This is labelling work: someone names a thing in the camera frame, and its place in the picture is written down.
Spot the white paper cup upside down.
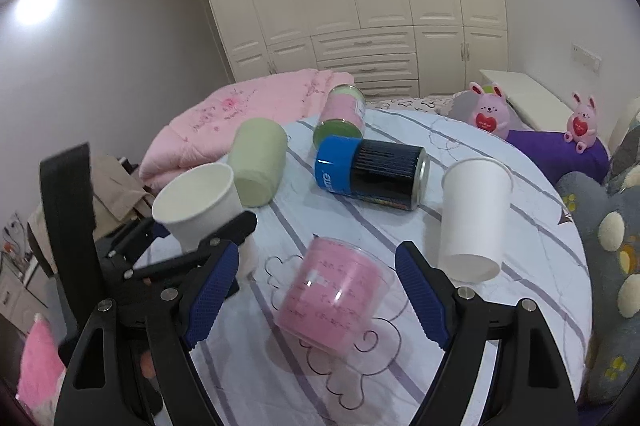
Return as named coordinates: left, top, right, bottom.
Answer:
left=438, top=157, right=514, bottom=283

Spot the clear jar pink green towel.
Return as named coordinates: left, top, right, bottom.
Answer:
left=312, top=84, right=366, bottom=148

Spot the white striped bed sheet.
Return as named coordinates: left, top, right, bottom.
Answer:
left=133, top=107, right=592, bottom=426

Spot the beige bag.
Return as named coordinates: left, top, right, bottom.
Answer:
left=27, top=150, right=156, bottom=257

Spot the blue black can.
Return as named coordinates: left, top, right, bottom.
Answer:
left=314, top=136, right=428, bottom=211

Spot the purple cushion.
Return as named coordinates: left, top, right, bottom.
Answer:
left=506, top=131, right=610, bottom=185

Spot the pink bunny plush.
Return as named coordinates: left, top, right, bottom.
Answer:
left=563, top=92, right=598, bottom=154
left=468, top=82, right=511, bottom=140

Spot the grey paw print pillow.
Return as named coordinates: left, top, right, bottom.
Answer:
left=556, top=172, right=639, bottom=403

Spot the clear cup with pink towel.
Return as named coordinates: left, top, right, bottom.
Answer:
left=276, top=237, right=394, bottom=357

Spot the pink fluffy cushion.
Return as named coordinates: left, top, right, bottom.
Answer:
left=16, top=313, right=66, bottom=425

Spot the green towel roll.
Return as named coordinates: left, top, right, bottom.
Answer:
left=227, top=117, right=288, bottom=207

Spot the white bedside shelf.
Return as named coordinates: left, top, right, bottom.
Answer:
left=480, top=69, right=573, bottom=131

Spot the pink bunny plush left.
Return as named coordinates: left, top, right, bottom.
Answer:
left=468, top=82, right=511, bottom=140

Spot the pink bunny plush right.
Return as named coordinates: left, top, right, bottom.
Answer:
left=563, top=92, right=598, bottom=154

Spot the grey plush cushion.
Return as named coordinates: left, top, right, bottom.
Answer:
left=447, top=90, right=527, bottom=131

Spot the white wall socket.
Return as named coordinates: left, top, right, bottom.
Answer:
left=572, top=44, right=602, bottom=74

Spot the white paper cup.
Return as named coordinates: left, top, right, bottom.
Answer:
left=152, top=163, right=243, bottom=253
left=438, top=157, right=514, bottom=283

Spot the black strap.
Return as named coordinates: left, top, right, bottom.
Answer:
left=39, top=142, right=98, bottom=326

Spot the pink folded quilt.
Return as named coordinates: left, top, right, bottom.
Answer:
left=139, top=69, right=355, bottom=193

